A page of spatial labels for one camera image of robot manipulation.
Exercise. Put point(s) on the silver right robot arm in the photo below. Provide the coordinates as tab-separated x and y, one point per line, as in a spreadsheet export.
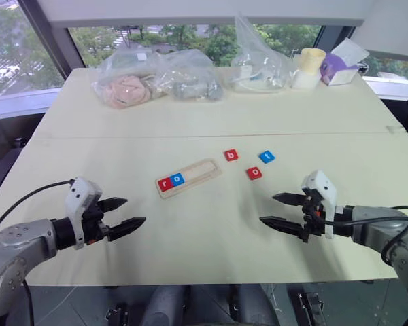
370	227

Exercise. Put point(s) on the wooden letter tray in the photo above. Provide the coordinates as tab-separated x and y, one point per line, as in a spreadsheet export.
204	169

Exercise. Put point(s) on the plastic bag with grey items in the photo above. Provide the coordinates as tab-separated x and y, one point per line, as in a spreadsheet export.
194	81

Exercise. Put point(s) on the red letter tile o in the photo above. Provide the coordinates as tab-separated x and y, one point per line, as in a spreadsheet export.
254	172

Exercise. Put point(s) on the tall clear plastic bag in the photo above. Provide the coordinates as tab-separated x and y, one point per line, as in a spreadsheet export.
258	68

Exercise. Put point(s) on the purple tissue box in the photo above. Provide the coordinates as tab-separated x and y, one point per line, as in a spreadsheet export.
336	73

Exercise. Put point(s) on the red letter tile r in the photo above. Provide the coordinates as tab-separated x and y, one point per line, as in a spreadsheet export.
164	184

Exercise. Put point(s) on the cream paper cup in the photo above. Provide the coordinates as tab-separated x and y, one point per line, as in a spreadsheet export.
311	59

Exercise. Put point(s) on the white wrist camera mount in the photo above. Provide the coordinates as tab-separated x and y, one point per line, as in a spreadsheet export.
78	197
321	183

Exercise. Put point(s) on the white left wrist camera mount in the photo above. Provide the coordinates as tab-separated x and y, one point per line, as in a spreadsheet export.
78	197

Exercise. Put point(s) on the red letter tile b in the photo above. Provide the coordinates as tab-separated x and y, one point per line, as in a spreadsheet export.
231	155

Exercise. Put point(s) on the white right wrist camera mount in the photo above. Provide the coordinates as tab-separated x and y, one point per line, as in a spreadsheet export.
321	183

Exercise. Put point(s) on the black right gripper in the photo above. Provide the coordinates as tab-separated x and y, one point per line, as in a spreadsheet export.
311	212

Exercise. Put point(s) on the blue letter tile o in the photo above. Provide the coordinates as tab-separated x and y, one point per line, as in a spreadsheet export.
177	179

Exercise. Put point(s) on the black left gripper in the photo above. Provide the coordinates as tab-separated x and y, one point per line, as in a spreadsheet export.
93	220

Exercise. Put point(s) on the white cylinder cup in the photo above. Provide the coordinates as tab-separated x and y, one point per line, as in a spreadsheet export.
302	79

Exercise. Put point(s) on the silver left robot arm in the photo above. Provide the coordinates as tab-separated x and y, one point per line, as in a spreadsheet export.
20	237

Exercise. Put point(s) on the blue letter tile t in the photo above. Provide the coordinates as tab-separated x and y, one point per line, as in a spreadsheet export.
267	157

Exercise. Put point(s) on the plastic bag with pink cloth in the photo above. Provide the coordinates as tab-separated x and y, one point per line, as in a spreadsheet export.
126	88

